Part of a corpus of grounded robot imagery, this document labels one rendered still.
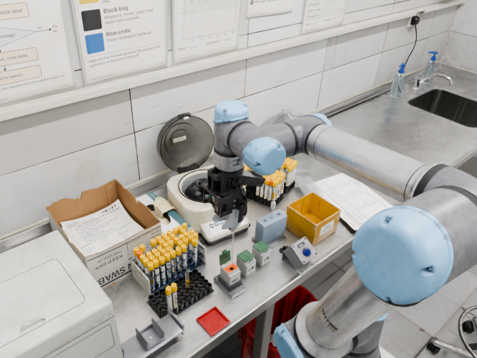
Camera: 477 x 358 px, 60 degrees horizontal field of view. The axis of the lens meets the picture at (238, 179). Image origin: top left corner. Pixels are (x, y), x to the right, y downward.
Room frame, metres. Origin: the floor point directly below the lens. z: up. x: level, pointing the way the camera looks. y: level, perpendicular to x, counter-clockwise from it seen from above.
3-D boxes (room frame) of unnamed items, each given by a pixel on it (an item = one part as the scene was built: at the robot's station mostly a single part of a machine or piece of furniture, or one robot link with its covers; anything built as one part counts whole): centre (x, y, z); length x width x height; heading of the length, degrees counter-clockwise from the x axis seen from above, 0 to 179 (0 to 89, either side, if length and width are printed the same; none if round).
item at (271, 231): (1.04, -0.12, 0.92); 0.10 x 0.07 x 0.10; 128
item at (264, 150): (0.74, -0.05, 1.42); 0.11 x 0.11 x 0.08; 34
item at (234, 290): (0.84, 0.01, 0.89); 0.09 x 0.05 x 0.04; 41
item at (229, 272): (0.84, 0.01, 0.92); 0.05 x 0.04 x 0.06; 41
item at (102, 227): (0.96, 0.41, 0.95); 0.29 x 0.25 x 0.15; 43
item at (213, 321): (0.71, 0.05, 0.88); 0.07 x 0.07 x 0.01; 43
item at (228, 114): (0.81, 0.02, 1.42); 0.09 x 0.08 x 0.11; 34
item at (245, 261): (0.90, -0.04, 0.91); 0.05 x 0.04 x 0.07; 43
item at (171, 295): (0.79, 0.15, 0.93); 0.17 x 0.09 x 0.11; 133
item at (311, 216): (1.11, -0.26, 0.93); 0.13 x 0.13 x 0.10; 42
